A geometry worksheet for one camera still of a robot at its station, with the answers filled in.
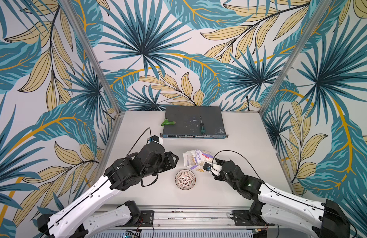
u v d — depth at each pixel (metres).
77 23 0.72
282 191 0.52
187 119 1.10
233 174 0.58
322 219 0.42
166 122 1.07
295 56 0.86
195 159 0.69
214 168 0.67
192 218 0.75
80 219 0.38
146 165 0.44
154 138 0.59
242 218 0.71
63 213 0.38
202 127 1.03
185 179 0.86
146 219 0.73
